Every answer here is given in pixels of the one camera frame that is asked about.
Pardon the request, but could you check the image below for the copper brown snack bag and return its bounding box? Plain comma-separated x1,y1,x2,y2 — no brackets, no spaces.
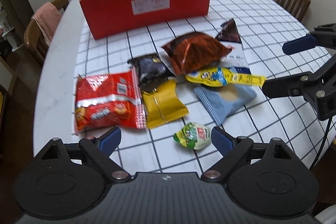
162,32,231,75

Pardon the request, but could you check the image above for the large red snack bag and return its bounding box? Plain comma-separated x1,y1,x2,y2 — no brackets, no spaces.
75,68,146,135

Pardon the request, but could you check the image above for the pink towel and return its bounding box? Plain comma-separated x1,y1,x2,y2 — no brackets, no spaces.
31,2,62,46

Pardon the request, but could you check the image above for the black sesame snack packet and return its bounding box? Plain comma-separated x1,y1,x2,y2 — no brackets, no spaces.
127,53,175,93

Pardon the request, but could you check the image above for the light blue snack packet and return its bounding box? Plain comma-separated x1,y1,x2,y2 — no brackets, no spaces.
194,84,257,126

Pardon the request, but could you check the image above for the wooden chair with towel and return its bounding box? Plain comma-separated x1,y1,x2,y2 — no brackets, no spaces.
24,0,69,67

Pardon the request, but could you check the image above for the small green white candy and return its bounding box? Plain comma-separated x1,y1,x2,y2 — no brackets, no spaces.
173,122,211,150

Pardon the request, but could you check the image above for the white blue snack packet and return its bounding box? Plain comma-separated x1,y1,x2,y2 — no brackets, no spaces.
219,42,251,74

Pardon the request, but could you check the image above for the dark brown chocolate packet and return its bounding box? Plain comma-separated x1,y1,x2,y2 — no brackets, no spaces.
215,18,242,44

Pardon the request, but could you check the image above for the checkered white tablecloth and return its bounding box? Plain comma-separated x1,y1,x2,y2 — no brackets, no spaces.
74,0,335,174

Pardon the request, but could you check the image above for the yellow long snack packet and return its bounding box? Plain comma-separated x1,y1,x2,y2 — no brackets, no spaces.
185,67,266,88

